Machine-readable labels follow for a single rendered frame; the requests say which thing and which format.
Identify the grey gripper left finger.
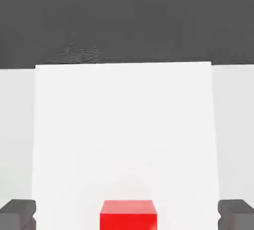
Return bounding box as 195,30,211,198
0,199,37,230

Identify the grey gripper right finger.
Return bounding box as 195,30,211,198
217,199,254,230

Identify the small red cube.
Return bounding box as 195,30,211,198
99,200,158,230

